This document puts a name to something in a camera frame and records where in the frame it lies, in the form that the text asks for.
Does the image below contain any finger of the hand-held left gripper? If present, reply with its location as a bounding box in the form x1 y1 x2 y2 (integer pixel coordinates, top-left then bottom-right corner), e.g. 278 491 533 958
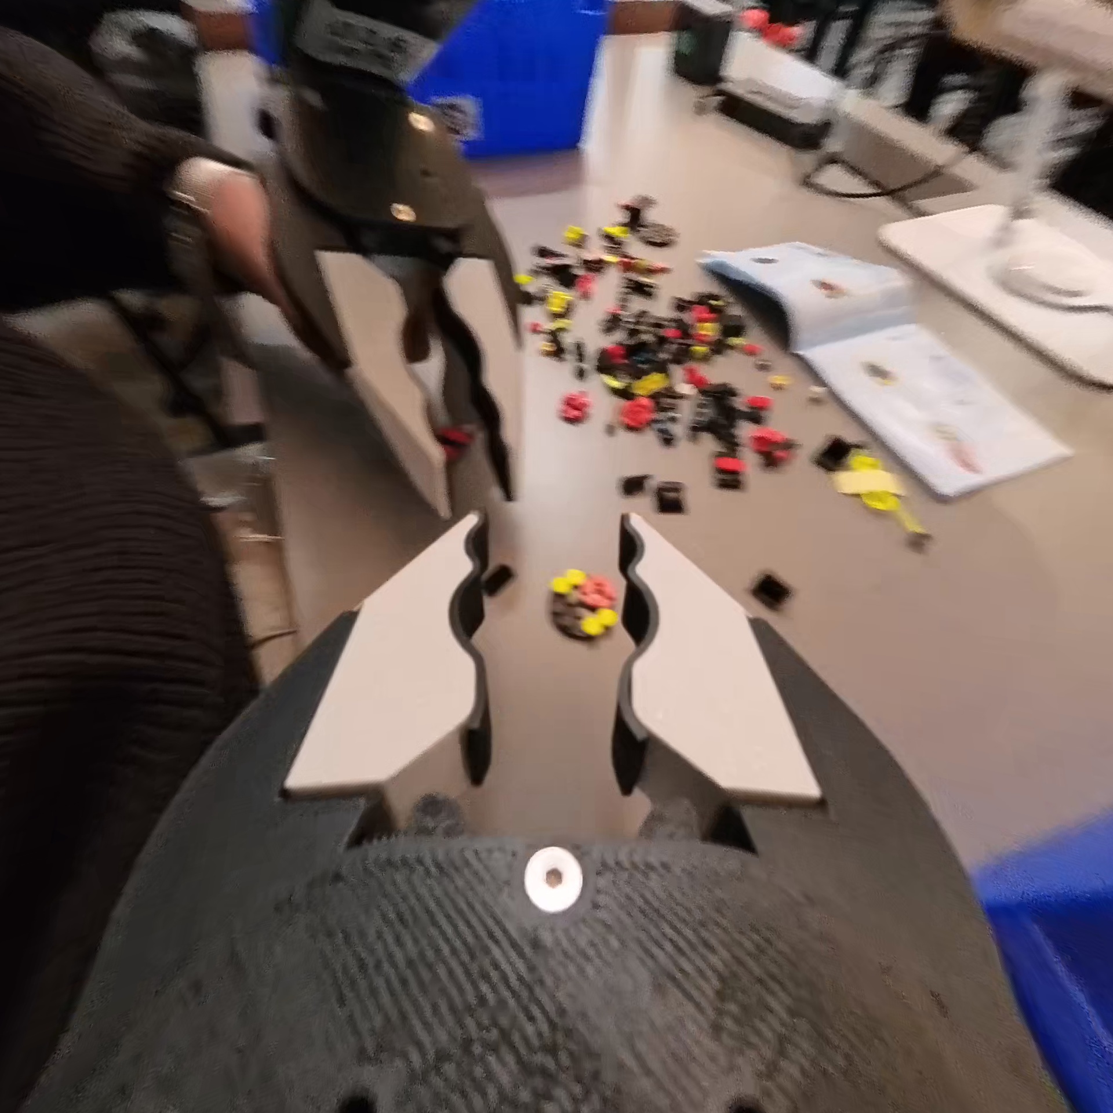
316 250 455 520
433 252 524 505

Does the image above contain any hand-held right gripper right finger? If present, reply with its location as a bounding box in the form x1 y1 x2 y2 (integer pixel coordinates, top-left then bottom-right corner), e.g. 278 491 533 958
612 513 825 805

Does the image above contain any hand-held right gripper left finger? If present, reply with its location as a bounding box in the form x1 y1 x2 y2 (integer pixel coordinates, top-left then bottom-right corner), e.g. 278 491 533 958
283 511 493 801

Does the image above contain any round black lego assembly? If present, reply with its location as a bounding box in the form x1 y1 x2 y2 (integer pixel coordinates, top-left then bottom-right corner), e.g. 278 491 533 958
550 569 621 642

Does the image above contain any pile of lego pieces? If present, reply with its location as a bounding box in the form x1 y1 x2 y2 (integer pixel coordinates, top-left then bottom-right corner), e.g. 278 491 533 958
513 195 798 493

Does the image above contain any person's left forearm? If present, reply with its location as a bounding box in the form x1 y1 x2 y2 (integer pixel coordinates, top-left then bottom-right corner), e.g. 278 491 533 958
0 25 254 310

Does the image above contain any person's left hand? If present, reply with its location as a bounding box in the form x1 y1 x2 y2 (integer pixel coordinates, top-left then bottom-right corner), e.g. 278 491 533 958
207 171 345 367

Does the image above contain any blue plastic bin with tag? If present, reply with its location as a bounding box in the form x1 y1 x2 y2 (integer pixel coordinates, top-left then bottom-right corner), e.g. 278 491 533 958
409 0 610 159

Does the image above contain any person's black sweater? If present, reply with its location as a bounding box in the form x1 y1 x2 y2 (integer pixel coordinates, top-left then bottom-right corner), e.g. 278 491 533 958
0 317 263 1106

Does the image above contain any dark grey cube device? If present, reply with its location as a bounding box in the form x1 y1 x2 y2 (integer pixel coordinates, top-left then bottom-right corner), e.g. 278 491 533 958
674 0 736 86

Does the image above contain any black power adapter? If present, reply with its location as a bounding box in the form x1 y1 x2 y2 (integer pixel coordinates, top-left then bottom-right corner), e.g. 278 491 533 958
718 73 836 150

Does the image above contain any light blue instruction booklet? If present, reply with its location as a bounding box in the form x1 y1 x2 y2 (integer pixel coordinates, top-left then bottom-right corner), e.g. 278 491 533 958
699 241 1075 502

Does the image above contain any grey studded wrist strap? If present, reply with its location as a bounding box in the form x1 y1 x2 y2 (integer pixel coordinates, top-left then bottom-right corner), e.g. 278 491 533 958
170 160 263 254

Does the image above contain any yellow string with tape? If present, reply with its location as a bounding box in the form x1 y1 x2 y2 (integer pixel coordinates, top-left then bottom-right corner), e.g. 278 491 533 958
831 452 933 551

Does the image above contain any black cable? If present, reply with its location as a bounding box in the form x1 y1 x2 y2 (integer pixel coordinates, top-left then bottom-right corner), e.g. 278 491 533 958
800 129 975 204

